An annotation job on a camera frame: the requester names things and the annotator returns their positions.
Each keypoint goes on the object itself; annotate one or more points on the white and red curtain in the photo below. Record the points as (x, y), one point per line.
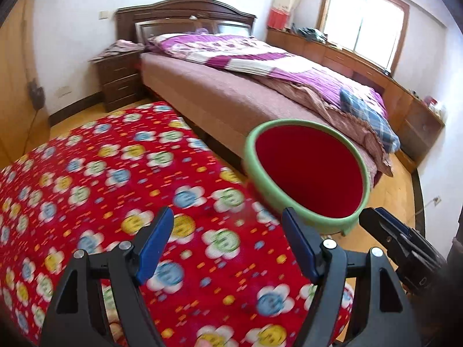
(285, 3)

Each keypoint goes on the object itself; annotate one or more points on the red flower printed blanket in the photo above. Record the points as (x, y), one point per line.
(108, 159)

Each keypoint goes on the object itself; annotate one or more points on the long wooden window cabinet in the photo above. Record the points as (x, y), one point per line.
(412, 126)

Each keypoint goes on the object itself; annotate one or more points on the wooden wardrobe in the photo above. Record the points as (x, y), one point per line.
(18, 90)

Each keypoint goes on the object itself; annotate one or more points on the dark clothes pile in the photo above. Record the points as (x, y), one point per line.
(309, 34)

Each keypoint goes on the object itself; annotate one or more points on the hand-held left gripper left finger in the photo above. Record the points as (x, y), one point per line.
(157, 245)

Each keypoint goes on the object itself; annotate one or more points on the pink clothes pile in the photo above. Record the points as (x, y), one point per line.
(119, 47)

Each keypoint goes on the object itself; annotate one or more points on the small purple cloth item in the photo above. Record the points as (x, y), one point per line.
(200, 30)

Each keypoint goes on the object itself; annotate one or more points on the white plastic bag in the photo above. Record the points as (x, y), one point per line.
(440, 111)

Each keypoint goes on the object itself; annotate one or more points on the black hanging bag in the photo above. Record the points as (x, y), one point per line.
(37, 95)

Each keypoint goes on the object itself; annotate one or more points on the red bucket with green rim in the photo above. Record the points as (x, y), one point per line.
(307, 173)

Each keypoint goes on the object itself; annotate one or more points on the purple and white quilt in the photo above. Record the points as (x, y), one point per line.
(253, 54)

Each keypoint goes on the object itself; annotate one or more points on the dark wooden bed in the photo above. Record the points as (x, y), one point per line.
(217, 104)

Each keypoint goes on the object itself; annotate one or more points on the blue plaid pillow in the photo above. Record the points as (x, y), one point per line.
(372, 119)

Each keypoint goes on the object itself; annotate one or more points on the pink ruffled blanket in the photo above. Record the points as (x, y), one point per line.
(325, 108)

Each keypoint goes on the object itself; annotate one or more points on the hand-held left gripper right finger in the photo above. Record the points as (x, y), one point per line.
(300, 242)

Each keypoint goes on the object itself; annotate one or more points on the wooden framed window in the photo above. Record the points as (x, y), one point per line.
(361, 21)

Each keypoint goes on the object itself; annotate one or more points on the dark wooden nightstand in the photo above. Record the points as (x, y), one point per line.
(119, 79)

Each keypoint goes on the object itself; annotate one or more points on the white light switch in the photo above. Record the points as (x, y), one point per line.
(104, 14)

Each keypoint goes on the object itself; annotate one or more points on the small red box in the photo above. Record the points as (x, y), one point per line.
(429, 102)

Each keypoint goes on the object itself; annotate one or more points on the white wall socket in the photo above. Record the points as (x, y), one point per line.
(437, 199)
(63, 91)

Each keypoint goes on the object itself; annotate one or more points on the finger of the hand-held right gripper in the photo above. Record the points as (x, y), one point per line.
(398, 224)
(372, 222)

